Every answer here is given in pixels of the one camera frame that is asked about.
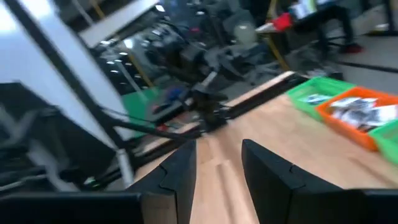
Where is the red box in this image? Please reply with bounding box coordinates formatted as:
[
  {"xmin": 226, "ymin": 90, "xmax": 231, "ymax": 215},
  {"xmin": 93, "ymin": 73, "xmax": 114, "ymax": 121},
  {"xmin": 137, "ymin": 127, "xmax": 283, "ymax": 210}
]
[{"xmin": 270, "ymin": 12, "xmax": 295, "ymax": 32}]

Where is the orange plastic basket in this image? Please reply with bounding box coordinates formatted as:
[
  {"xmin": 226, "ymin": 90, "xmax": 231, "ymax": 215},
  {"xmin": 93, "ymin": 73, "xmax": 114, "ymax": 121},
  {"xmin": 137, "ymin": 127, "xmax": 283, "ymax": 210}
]
[{"xmin": 315, "ymin": 86, "xmax": 398, "ymax": 152}]

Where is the person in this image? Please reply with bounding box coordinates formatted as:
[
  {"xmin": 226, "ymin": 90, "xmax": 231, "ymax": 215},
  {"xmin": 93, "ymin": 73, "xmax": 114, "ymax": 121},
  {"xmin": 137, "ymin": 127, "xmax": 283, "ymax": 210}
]
[{"xmin": 289, "ymin": 0, "xmax": 364, "ymax": 55}]

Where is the green mat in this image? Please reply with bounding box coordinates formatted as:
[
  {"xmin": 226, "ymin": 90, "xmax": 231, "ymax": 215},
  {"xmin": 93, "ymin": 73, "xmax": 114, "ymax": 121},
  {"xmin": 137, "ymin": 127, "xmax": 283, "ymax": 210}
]
[{"xmin": 121, "ymin": 86, "xmax": 162, "ymax": 138}]

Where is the green plastic basket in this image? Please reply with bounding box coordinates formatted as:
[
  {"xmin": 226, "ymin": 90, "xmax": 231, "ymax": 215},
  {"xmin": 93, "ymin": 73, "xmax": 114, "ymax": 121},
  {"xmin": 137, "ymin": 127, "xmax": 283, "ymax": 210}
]
[
  {"xmin": 285, "ymin": 76, "xmax": 357, "ymax": 122},
  {"xmin": 368, "ymin": 119, "xmax": 398, "ymax": 166}
]

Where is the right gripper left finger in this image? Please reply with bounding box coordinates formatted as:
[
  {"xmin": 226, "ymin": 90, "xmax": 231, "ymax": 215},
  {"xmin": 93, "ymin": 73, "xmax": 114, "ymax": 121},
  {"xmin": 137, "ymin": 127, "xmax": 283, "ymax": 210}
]
[{"xmin": 127, "ymin": 139, "xmax": 198, "ymax": 224}]

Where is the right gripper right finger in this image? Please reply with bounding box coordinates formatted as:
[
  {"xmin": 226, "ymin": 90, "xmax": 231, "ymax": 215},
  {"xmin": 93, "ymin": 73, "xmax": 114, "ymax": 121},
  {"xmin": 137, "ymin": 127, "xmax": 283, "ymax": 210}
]
[{"xmin": 241, "ymin": 139, "xmax": 343, "ymax": 224}]

